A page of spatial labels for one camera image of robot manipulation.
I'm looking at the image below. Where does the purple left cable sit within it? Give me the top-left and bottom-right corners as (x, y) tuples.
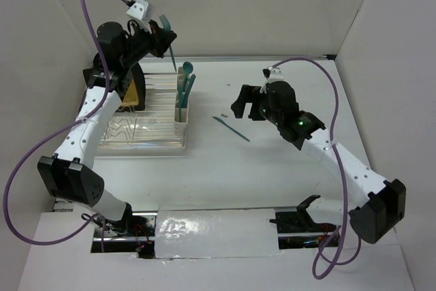
(3, 0), (136, 245)

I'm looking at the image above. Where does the clear plastic dish rack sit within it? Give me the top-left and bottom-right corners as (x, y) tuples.
(96, 72), (187, 157)

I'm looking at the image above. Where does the yellow square plate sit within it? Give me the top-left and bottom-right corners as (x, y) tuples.
(82, 62), (148, 112)

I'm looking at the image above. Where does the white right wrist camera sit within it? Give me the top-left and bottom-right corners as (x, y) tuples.
(260, 66), (284, 93)

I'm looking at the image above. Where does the white taped cover panel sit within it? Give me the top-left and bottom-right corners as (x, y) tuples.
(155, 209), (280, 259)

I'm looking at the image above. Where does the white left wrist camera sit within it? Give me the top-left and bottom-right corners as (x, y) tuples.
(126, 0), (155, 33)

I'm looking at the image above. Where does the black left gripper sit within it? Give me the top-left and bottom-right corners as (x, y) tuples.
(121, 20), (177, 69)

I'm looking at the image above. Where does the white utensil holder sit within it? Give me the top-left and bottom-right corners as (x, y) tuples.
(174, 65), (187, 136)

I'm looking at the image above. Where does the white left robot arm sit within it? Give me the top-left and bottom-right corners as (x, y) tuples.
(37, 20), (176, 236)

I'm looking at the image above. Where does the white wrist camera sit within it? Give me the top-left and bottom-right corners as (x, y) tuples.
(126, 0), (155, 33)
(260, 66), (284, 93)

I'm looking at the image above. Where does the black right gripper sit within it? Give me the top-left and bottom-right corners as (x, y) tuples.
(231, 84), (283, 125)

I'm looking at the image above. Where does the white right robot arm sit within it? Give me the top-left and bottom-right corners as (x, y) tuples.
(231, 81), (406, 244)

